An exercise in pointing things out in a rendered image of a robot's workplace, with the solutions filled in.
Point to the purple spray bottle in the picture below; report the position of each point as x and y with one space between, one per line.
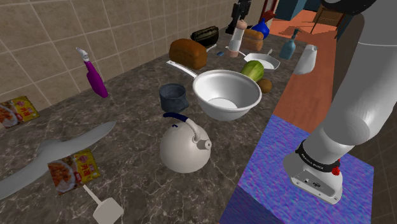
96 82

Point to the wooden chair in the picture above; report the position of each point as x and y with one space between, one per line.
325 17

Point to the brown kiwi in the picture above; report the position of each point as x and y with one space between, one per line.
265 86

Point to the blue cabinet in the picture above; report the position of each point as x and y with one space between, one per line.
294 9

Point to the small blue block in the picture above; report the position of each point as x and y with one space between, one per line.
220 53

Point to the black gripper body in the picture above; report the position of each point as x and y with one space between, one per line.
238 15

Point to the green cabbage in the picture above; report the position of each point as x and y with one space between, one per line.
252 70

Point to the blue purple patterned robot stand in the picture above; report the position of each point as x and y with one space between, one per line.
273 186

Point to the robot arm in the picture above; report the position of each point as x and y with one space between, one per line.
356 102

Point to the blue vase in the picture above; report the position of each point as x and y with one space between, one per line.
261 29

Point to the yellow food packet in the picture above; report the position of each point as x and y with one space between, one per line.
21 111
73 172

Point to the light brown bread loaf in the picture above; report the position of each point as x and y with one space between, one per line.
252 40

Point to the teal soap dispenser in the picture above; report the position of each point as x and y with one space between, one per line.
288 49

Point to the dark grey cup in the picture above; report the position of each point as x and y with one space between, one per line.
173 97

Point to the dark green toaster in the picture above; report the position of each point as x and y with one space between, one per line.
205 35

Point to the red chair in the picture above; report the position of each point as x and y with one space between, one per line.
267 14

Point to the white spatula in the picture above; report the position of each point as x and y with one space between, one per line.
108 211

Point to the white jug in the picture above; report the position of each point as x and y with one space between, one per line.
305 60

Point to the tall pepper mill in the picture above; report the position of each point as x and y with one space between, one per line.
236 38

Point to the white square frying pan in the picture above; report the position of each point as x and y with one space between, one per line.
263 59

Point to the white saucepan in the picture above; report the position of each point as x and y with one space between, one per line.
228 93

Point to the dark brown bread loaf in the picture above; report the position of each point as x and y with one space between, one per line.
187 53

